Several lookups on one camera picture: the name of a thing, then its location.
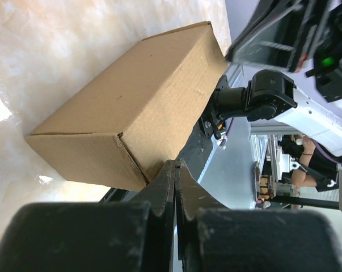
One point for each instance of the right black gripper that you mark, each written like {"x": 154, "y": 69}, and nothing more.
{"x": 285, "y": 34}

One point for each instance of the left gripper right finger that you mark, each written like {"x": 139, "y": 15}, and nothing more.
{"x": 212, "y": 237}

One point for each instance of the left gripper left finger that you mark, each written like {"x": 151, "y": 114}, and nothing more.
{"x": 136, "y": 235}

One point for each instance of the brown cardboard box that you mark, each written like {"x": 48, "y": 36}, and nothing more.
{"x": 120, "y": 128}

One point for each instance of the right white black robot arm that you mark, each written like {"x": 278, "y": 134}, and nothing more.
{"x": 288, "y": 98}

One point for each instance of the person in black shirt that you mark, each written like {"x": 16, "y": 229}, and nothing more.
{"x": 315, "y": 170}

